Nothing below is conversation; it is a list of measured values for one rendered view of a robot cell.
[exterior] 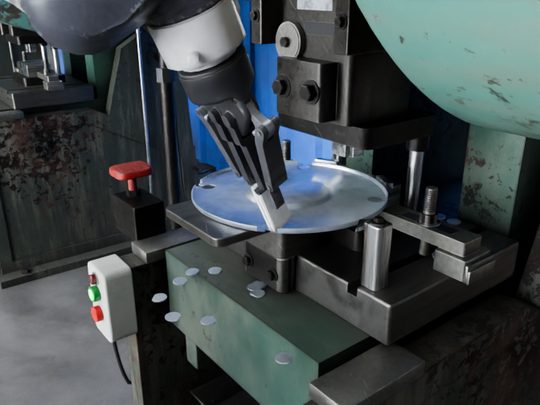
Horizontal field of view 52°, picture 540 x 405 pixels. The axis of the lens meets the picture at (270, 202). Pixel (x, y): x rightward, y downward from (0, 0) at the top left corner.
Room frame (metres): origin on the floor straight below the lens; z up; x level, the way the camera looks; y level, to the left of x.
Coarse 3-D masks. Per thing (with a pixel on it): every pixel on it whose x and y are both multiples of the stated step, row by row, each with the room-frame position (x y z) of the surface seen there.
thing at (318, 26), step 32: (288, 0) 0.85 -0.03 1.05; (320, 0) 0.79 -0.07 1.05; (288, 32) 0.83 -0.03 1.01; (320, 32) 0.79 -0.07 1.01; (288, 64) 0.80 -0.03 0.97; (320, 64) 0.75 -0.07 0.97; (352, 64) 0.75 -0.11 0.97; (384, 64) 0.78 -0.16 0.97; (288, 96) 0.80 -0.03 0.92; (320, 96) 0.75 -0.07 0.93; (352, 96) 0.75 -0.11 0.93; (384, 96) 0.79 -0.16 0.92
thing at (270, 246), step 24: (168, 216) 0.71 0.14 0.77; (192, 216) 0.69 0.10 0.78; (216, 240) 0.62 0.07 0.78; (240, 240) 0.64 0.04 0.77; (264, 240) 0.74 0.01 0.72; (288, 240) 0.71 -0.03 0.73; (312, 240) 0.74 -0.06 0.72; (264, 264) 0.74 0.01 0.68; (288, 264) 0.71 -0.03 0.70; (288, 288) 0.71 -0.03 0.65
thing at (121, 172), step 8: (112, 168) 0.96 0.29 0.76; (120, 168) 0.96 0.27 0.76; (128, 168) 0.96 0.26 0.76; (136, 168) 0.96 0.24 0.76; (144, 168) 0.96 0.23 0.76; (152, 168) 0.97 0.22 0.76; (112, 176) 0.96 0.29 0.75; (120, 176) 0.94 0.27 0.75; (128, 176) 0.94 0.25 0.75; (136, 176) 0.95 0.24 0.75; (144, 176) 0.96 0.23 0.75; (128, 184) 0.97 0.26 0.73; (136, 184) 0.97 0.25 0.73
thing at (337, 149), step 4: (332, 144) 0.86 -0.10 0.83; (336, 144) 0.84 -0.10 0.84; (340, 144) 0.84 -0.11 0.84; (332, 148) 0.86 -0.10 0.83; (336, 148) 0.84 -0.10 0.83; (340, 148) 0.84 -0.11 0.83; (344, 148) 0.83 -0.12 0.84; (348, 148) 0.83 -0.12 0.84; (352, 148) 0.83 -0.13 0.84; (336, 152) 0.84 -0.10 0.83; (340, 152) 0.84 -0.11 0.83; (344, 152) 0.83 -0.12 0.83; (348, 152) 0.83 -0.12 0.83; (352, 152) 0.83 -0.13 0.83; (356, 152) 0.83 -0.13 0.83; (360, 152) 0.83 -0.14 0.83; (344, 156) 0.83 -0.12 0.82; (352, 156) 0.83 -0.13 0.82; (356, 156) 0.83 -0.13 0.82
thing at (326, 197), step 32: (192, 192) 0.76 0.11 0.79; (224, 192) 0.78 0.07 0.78; (288, 192) 0.76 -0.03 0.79; (320, 192) 0.76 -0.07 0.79; (352, 192) 0.78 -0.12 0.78; (384, 192) 0.78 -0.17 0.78; (256, 224) 0.66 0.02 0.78; (288, 224) 0.66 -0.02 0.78; (320, 224) 0.66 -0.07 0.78; (352, 224) 0.66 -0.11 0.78
